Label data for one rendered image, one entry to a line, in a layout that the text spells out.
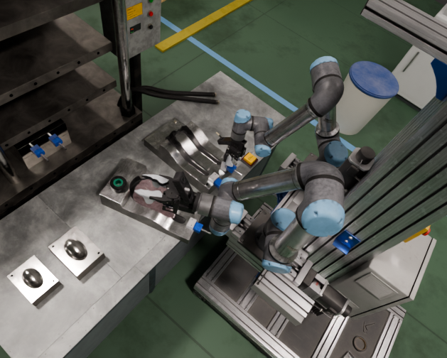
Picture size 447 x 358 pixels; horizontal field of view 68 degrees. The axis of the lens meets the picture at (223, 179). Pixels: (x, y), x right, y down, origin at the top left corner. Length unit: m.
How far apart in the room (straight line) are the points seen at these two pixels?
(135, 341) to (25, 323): 0.90
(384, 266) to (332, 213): 0.64
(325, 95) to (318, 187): 0.50
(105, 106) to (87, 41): 0.51
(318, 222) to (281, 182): 0.22
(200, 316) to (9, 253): 1.28
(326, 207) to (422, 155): 0.33
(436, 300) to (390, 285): 1.80
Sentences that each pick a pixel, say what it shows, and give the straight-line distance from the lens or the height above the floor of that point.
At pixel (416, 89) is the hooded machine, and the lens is 4.47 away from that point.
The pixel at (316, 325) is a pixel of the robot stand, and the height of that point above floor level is 0.21.
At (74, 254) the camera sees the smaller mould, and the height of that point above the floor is 0.85.
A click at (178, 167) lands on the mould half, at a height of 0.85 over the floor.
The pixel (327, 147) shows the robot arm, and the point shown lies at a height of 1.27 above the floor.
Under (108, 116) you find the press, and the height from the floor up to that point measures 0.79.
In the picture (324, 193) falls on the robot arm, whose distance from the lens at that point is 0.98.
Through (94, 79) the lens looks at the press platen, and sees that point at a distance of 2.08.
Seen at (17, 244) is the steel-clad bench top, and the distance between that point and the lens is 1.86.
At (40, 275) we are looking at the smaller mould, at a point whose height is 0.85.
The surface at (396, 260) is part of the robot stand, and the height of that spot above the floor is 1.23.
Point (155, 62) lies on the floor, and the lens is 3.83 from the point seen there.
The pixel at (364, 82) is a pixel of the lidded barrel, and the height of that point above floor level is 0.60.
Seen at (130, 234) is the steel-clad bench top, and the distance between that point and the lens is 1.77.
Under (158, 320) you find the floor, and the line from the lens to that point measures 2.46.
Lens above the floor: 2.43
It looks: 56 degrees down
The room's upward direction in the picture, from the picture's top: 19 degrees clockwise
